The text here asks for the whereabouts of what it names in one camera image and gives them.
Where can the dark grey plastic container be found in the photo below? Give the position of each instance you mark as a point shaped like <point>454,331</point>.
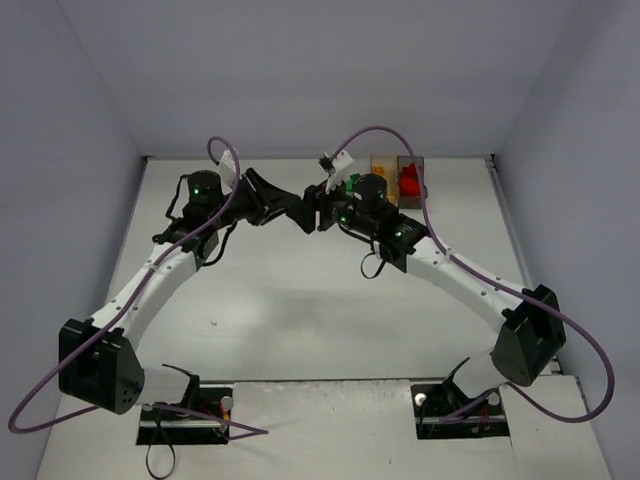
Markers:
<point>411,202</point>

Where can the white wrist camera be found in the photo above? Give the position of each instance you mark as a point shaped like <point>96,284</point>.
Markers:
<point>229,170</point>
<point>338,167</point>

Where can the red lego brick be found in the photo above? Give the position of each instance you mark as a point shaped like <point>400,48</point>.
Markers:
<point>410,170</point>

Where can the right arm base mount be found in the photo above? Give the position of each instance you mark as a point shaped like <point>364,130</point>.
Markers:
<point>442,412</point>

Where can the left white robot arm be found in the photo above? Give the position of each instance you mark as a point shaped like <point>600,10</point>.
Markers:
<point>99,355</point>

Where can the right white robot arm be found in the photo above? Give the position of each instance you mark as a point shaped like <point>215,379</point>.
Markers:
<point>528,336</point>

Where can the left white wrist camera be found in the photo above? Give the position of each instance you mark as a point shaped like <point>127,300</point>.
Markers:
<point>229,170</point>

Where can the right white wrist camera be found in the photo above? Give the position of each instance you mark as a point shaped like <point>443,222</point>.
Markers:
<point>338,167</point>

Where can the amber plastic container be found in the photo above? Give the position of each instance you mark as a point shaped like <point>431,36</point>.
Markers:
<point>387,166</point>

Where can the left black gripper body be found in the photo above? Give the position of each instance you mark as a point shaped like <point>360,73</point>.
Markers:
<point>254,197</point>

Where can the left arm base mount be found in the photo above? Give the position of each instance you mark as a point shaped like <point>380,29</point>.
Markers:
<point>192,426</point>

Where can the green lego brick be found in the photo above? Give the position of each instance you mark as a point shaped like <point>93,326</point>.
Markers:
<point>350,182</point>

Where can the green yellow red rounded stack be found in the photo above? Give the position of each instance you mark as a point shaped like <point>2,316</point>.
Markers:
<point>409,187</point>

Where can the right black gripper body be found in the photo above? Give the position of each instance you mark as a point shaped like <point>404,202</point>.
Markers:
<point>323,211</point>

